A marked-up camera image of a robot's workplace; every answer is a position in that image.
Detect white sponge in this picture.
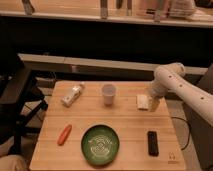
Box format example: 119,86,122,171
137,94,149,110

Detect green plate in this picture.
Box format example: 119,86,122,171
81,125,120,166

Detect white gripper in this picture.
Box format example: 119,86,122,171
148,81,164,112

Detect black office chair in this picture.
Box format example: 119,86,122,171
0,55,48,154

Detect black cable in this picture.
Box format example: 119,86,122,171
172,115,191,151

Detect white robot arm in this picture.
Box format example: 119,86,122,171
148,62,213,126

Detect black remote control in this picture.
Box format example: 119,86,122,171
147,131,159,156

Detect orange carrot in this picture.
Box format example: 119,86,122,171
57,125,72,146

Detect wooden table board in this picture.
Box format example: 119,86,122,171
30,81,186,171

